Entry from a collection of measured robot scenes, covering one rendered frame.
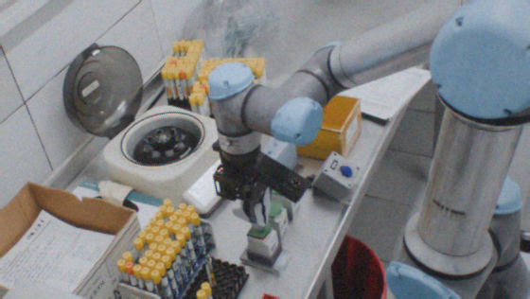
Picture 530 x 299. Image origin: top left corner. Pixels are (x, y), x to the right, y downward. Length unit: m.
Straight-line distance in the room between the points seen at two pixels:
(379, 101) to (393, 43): 0.74
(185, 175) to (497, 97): 0.83
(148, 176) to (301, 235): 0.35
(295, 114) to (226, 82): 0.13
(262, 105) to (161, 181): 0.45
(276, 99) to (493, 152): 0.34
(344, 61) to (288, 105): 0.11
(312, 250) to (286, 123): 0.43
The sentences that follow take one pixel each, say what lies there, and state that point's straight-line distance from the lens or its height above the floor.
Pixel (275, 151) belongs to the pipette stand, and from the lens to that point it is 1.46.
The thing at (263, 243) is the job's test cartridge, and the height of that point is 0.95.
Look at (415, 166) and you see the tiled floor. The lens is 2.90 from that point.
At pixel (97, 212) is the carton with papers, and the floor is 0.99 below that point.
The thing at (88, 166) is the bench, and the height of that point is 0.88.
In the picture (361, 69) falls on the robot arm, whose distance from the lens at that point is 1.05.
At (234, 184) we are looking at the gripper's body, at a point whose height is 1.10.
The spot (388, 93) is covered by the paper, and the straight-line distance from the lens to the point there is 1.76.
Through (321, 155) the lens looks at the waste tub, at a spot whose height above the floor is 0.89.
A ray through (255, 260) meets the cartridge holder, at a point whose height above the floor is 0.89.
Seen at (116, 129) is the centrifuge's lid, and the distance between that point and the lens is 1.61.
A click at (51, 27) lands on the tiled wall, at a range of 1.57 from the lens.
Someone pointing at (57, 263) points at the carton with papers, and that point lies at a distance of 1.41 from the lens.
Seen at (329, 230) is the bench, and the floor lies 0.87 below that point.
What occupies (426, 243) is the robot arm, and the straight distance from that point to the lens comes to 1.01.
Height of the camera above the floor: 1.91
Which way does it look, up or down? 37 degrees down
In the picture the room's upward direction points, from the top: 12 degrees counter-clockwise
